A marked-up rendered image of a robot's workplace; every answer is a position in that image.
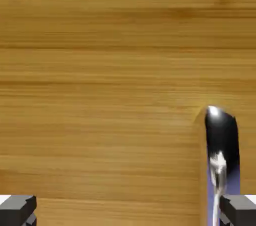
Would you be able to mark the light wood cabinet door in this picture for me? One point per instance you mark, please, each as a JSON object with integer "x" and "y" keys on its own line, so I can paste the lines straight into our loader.
{"x": 100, "y": 90}

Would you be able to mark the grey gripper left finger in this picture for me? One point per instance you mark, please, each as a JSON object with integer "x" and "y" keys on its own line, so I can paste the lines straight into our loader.
{"x": 16, "y": 210}

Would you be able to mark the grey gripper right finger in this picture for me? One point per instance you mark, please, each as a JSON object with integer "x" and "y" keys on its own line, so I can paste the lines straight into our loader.
{"x": 240, "y": 212}

